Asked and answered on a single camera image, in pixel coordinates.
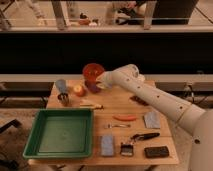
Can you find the small metal cup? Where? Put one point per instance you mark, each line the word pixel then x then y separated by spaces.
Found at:
pixel 63 99

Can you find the grey-blue cloth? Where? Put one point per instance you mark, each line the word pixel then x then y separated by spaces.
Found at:
pixel 151 120

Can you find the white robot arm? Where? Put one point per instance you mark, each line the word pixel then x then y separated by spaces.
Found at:
pixel 196 121

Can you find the green plastic tray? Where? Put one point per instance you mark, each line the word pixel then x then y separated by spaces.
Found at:
pixel 61 134

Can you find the orange apple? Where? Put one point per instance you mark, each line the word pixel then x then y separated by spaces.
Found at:
pixel 79 90

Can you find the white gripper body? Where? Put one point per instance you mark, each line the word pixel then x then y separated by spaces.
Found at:
pixel 101 82

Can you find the small black brush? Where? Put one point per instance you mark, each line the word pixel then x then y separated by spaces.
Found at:
pixel 127 150

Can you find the purple bowl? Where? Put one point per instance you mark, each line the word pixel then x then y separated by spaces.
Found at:
pixel 92 87

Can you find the metal fork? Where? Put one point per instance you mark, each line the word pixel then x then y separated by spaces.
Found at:
pixel 109 126

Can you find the blue-grey cup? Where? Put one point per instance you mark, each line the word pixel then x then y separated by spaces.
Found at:
pixel 61 85

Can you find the blue sponge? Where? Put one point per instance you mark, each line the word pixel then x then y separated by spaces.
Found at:
pixel 107 145

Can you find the orange carrot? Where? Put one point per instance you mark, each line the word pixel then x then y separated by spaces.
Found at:
pixel 125 118

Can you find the red bowl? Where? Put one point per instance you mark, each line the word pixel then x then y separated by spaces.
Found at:
pixel 92 70

